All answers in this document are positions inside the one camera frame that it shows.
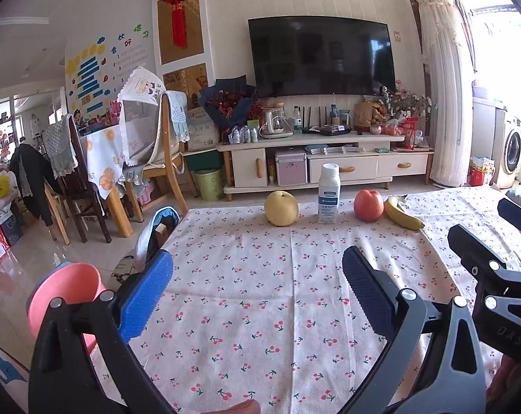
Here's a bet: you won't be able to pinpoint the white washing machine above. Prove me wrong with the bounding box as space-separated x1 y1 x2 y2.
493 108 521 188

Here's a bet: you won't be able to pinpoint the glass electric kettle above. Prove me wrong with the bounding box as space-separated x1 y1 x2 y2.
259 102 293 139

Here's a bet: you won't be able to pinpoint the black television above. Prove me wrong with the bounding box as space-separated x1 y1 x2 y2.
248 16 397 98

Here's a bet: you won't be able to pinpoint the red bag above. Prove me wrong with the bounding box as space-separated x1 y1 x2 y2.
469 157 496 187

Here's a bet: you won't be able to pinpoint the pink plastic basin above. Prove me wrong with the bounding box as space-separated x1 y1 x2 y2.
27 263 101 354

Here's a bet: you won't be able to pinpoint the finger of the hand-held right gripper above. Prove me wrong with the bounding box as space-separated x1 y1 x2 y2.
448 224 509 277
497 198 521 239

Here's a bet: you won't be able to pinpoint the white milk bottle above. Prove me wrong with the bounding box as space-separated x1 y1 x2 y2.
318 163 341 225

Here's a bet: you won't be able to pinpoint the wooden chair with jacket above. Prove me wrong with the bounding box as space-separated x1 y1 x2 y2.
42 181 71 246

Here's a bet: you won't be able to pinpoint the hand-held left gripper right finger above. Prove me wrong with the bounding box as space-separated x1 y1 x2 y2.
342 246 487 414

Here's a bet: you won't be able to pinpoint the white television cabinet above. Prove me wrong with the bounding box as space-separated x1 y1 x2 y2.
217 131 435 201

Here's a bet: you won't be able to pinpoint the wall poster with blue bars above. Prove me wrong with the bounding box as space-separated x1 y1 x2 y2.
65 23 151 113

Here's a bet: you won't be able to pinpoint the pink metal case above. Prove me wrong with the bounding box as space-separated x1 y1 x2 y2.
275 149 308 187

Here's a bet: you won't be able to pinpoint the dark blue gift bag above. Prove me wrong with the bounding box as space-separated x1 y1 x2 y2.
0 211 25 246

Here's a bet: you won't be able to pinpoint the person's left hand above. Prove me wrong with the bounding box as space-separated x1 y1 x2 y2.
217 399 261 414

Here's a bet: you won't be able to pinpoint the red apple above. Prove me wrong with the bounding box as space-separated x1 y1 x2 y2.
354 190 384 223

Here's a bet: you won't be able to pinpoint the blue green lace chair cover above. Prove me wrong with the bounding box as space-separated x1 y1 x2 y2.
163 90 191 143

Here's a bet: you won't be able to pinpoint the blue grey stool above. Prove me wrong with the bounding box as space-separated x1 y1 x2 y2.
32 261 76 286

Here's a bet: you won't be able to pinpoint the dark green box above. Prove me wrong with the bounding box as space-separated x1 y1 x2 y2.
186 149 224 172

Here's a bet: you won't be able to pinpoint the black tray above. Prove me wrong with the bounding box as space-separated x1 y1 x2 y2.
310 124 351 136

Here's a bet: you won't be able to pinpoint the yellow banana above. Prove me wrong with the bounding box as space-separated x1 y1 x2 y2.
384 196 425 230

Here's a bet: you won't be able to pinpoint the orange print tablecloth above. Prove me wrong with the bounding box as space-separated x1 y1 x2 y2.
79 125 132 199

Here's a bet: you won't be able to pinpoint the white mesh food cover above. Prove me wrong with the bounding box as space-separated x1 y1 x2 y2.
118 67 166 167

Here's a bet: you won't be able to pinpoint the person's right hand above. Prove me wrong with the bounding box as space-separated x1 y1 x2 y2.
487 354 521 414

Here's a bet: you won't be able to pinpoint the pink stool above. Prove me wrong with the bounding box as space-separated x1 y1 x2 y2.
137 181 155 205

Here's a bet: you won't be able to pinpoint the yellow pear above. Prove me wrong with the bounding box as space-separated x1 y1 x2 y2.
264 190 299 227

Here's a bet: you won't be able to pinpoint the light wooden chair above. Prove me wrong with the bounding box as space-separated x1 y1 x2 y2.
127 92 193 220

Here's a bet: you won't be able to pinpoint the lace covered standing air conditioner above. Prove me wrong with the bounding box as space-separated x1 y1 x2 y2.
417 0 474 187

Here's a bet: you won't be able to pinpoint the brown gift bag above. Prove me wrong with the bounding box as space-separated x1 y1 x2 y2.
354 100 379 134

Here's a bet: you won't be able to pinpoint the cherry print tablecloth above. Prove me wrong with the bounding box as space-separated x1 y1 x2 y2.
90 185 521 414

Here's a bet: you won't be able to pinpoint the small chair with blue cover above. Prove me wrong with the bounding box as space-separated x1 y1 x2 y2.
135 207 181 268

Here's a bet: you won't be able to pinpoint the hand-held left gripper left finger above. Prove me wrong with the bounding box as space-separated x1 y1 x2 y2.
28 250 177 414

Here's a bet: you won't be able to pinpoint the black router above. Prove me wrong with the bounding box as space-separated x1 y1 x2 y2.
301 106 330 134

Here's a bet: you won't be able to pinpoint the green waste bin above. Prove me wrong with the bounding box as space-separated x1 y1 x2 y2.
194 168 224 201

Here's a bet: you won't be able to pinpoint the whale print floor mat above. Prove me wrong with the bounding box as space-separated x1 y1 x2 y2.
0 343 30 397

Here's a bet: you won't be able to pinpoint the grey lace chair cover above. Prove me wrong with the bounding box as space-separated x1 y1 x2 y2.
42 114 79 179

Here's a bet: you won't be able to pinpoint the silver wrapped small items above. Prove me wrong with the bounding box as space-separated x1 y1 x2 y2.
228 125 259 144

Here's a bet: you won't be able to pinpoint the white printed sack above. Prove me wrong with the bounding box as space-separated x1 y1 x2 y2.
187 107 220 151

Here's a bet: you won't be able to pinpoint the bouquet in dark blue wrap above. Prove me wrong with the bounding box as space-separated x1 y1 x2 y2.
199 75 259 139

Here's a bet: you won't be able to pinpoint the dark wooden chair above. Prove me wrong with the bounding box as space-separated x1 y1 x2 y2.
42 114 112 244

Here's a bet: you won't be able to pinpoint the wooden dining table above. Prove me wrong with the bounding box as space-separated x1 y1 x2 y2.
107 190 134 239

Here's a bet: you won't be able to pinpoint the yellow plastic bag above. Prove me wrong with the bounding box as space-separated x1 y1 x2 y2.
0 171 17 201

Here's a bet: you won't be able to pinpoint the dried flower bunch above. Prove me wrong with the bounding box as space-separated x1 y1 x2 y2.
379 80 433 121

